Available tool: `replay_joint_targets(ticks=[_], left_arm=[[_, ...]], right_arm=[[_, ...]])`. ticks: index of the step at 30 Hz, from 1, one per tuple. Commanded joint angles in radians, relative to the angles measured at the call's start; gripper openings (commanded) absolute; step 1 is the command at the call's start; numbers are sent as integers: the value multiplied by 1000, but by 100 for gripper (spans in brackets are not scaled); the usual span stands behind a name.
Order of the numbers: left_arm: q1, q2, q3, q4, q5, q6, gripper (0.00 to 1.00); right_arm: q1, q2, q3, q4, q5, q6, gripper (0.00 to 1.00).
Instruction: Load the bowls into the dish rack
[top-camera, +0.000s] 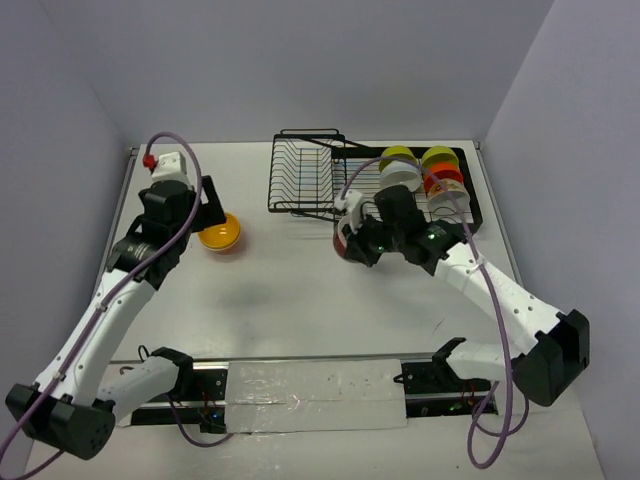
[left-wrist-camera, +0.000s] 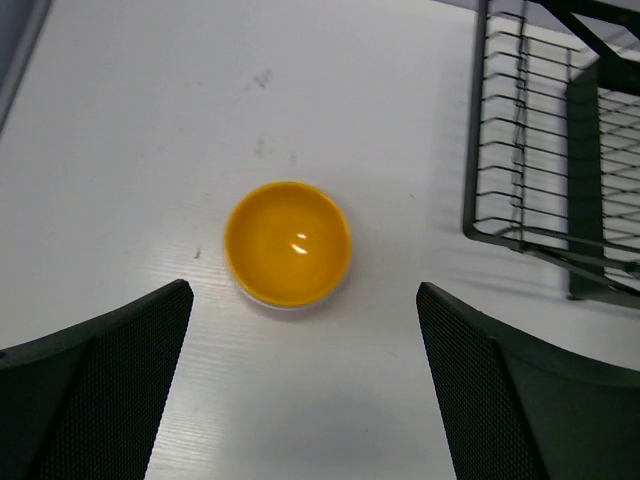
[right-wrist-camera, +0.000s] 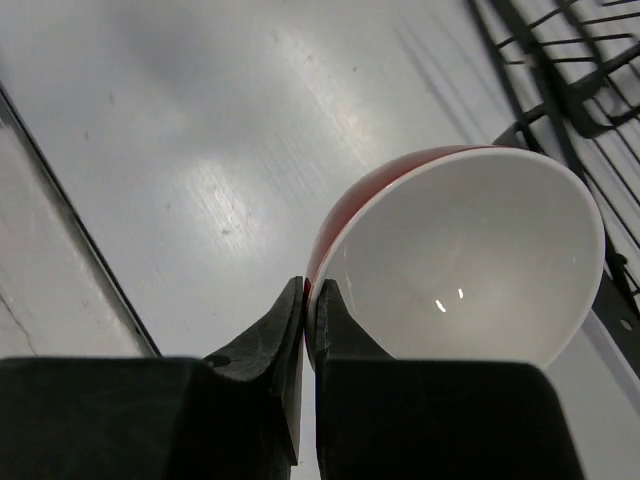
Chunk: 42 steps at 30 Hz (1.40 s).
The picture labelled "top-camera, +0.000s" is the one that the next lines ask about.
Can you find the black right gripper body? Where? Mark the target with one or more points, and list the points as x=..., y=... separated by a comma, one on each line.
x=373, y=238

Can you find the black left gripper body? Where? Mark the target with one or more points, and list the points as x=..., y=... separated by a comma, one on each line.
x=201, y=211

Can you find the yellow plastic bowl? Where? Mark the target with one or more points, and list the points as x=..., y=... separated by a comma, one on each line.
x=219, y=236

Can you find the plain white bowl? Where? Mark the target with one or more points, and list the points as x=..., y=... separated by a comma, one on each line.
x=401, y=173

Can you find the white bowl flower pattern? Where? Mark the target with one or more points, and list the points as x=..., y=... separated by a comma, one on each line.
x=446, y=197

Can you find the white bowl orange yellow stripes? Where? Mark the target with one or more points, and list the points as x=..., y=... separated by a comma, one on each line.
x=348, y=241

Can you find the orange plastic bowl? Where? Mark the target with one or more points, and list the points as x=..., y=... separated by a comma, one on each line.
x=442, y=171

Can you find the lime green plastic bowl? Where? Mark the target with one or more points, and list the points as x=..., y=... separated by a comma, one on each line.
x=439, y=154

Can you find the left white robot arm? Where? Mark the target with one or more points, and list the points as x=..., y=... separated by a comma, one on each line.
x=68, y=407

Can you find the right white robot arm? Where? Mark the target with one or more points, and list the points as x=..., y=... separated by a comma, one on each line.
x=542, y=349

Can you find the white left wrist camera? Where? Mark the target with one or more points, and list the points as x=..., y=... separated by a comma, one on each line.
x=167, y=167

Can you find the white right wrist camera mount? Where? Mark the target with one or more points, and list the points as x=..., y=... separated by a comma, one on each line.
x=348, y=205

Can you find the aluminium table edge rail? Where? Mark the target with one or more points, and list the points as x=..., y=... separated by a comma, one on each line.
x=102, y=197

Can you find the black wire dish rack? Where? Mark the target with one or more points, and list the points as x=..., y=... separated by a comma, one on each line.
x=310, y=167

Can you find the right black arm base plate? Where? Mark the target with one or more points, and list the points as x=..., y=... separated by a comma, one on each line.
x=431, y=389

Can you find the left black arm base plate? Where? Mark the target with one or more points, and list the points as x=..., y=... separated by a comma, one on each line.
x=202, y=405

